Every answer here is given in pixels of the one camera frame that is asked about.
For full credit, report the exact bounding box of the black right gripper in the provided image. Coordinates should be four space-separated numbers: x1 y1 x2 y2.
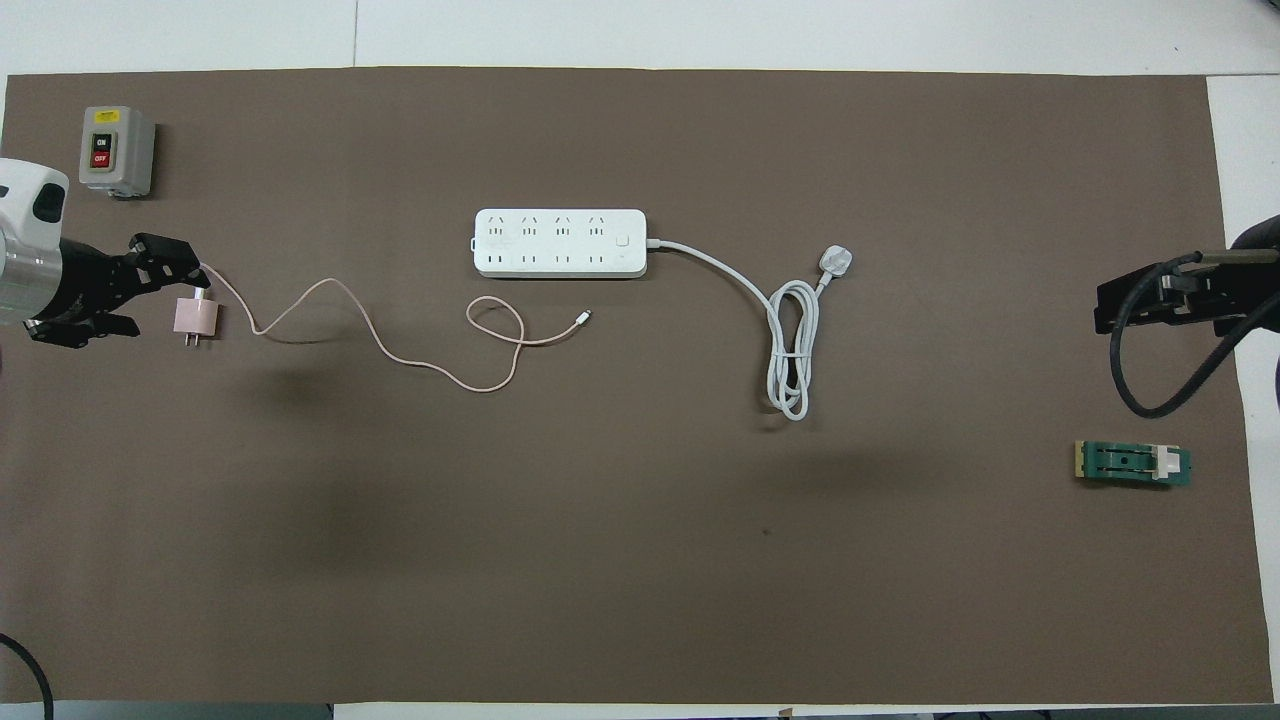
1095 255 1280 336

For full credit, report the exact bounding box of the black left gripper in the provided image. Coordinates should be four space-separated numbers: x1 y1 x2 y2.
25 233 211 349

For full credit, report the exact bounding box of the pink charger adapter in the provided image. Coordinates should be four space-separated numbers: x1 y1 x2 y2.
172 290 223 349

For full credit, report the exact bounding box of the pink charging cable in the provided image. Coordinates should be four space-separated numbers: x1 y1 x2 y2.
200 262 593 393

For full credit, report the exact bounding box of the white power strip with cord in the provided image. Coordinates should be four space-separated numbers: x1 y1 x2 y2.
474 208 857 423

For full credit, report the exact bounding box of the brown table mat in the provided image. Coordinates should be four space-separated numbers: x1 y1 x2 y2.
0 67 1276 706

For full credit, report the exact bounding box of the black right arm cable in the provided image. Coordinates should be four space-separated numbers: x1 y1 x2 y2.
1110 250 1280 419

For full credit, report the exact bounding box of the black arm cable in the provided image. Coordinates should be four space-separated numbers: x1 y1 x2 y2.
0 633 53 720
1110 250 1280 419

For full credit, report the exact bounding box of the grey on-off switch box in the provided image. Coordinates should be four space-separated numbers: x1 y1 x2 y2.
80 106 158 199

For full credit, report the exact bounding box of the green knife switch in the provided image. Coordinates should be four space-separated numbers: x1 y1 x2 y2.
1075 440 1193 491

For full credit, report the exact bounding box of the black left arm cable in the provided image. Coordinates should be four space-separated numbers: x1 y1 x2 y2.
0 633 53 720

